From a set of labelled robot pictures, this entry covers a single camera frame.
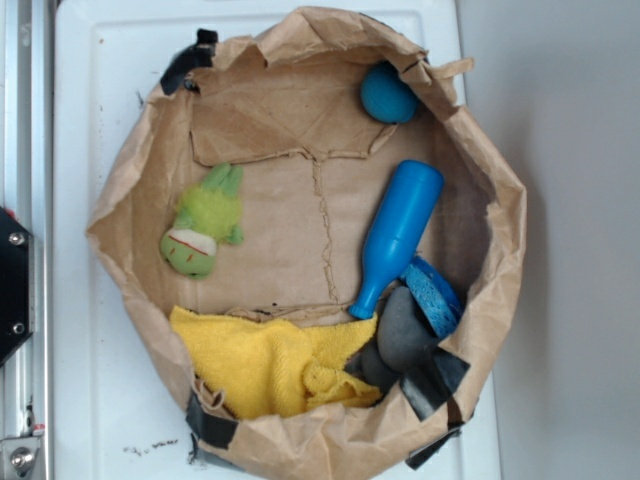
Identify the blue ball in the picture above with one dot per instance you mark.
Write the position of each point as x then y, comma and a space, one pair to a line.
385, 97

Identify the large grey stone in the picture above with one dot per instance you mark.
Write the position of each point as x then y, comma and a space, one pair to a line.
404, 336

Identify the yellow towel cloth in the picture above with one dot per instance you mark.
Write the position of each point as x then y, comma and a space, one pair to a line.
276, 367

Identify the brown paper bag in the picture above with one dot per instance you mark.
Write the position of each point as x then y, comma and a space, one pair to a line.
286, 106

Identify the blue sponge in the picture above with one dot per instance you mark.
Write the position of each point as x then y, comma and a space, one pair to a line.
434, 296

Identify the green plush animal toy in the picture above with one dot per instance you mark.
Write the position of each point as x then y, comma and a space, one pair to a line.
208, 215

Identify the aluminium frame rail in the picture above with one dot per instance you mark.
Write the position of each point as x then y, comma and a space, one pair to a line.
27, 61

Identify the black mounting plate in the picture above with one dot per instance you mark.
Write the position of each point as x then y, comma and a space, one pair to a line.
16, 278

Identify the blue plastic bottle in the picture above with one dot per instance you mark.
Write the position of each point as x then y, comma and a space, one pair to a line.
396, 231

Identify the metal corner bracket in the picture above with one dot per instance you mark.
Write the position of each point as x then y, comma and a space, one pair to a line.
20, 458

